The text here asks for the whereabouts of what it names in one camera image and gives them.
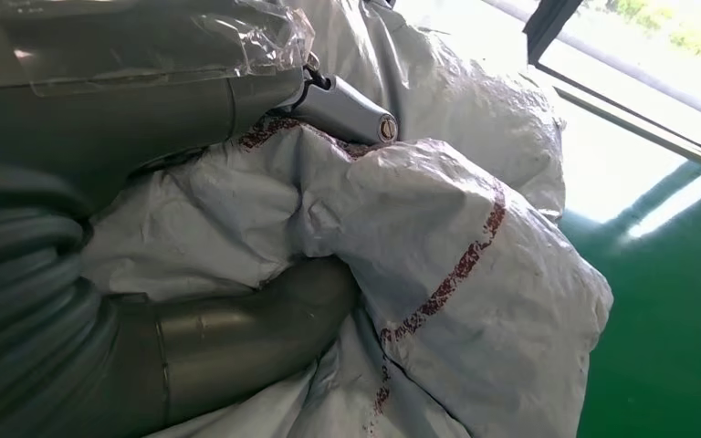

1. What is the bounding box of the grey parcel bag red print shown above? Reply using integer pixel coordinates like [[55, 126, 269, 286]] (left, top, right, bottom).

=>
[[81, 0, 614, 438]]

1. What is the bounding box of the dark window frame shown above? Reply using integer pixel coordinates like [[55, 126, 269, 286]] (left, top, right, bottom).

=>
[[522, 0, 701, 183]]

